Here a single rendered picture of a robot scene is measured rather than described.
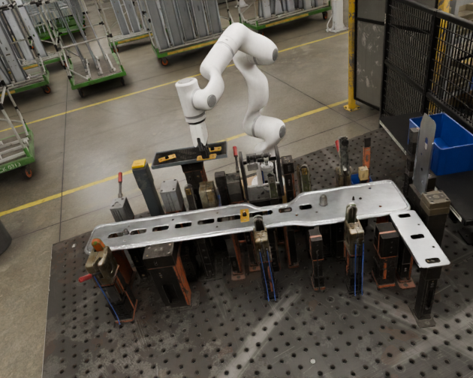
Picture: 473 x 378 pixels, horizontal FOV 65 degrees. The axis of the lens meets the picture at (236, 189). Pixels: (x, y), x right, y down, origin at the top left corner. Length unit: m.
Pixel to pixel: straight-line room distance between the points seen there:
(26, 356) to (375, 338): 2.20
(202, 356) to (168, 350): 0.15
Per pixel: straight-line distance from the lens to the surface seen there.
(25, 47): 10.68
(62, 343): 1.87
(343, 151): 1.68
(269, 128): 1.87
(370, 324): 1.59
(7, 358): 3.03
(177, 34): 8.26
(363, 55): 4.46
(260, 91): 1.82
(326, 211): 1.58
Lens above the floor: 2.00
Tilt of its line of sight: 34 degrees down
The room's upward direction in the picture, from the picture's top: 12 degrees counter-clockwise
